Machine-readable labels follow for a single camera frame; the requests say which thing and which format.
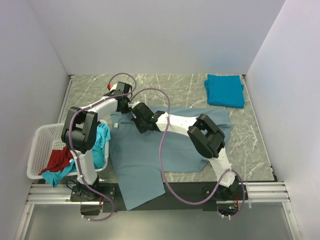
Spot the grey-blue t-shirt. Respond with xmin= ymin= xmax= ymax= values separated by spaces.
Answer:
xmin=109 ymin=106 xmax=232 ymax=212

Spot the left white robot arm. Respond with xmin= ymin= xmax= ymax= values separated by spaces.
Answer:
xmin=61 ymin=81 xmax=133 ymax=186

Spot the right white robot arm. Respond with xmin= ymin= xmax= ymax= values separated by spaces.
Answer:
xmin=129 ymin=101 xmax=240 ymax=201

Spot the teal t-shirt in basket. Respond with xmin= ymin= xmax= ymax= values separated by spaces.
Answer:
xmin=39 ymin=121 xmax=111 ymax=188

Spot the dark red t-shirt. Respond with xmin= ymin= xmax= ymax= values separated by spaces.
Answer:
xmin=38 ymin=120 xmax=101 ymax=176

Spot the white plastic laundry basket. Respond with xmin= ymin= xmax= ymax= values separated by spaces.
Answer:
xmin=26 ymin=119 xmax=111 ymax=180

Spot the folded teal t-shirt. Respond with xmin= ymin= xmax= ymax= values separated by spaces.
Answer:
xmin=204 ymin=74 xmax=245 ymax=109

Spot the black base crossbar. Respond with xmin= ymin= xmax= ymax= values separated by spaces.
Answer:
xmin=68 ymin=181 xmax=249 ymax=216

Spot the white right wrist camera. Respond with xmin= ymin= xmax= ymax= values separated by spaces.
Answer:
xmin=128 ymin=100 xmax=140 ymax=109

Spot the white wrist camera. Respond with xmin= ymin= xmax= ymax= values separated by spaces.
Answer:
xmin=107 ymin=82 xmax=119 ymax=92
xmin=128 ymin=100 xmax=140 ymax=109

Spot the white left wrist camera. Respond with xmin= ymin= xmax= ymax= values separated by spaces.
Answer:
xmin=107 ymin=82 xmax=119 ymax=92

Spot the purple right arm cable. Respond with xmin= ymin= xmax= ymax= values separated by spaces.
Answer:
xmin=128 ymin=87 xmax=247 ymax=218

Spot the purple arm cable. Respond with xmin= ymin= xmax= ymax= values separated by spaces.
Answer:
xmin=67 ymin=72 xmax=138 ymax=201
xmin=128 ymin=87 xmax=247 ymax=218

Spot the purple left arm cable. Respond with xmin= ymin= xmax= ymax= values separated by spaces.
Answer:
xmin=67 ymin=72 xmax=138 ymax=201

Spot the aluminium frame rail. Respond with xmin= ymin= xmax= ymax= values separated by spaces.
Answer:
xmin=26 ymin=182 xmax=291 ymax=205

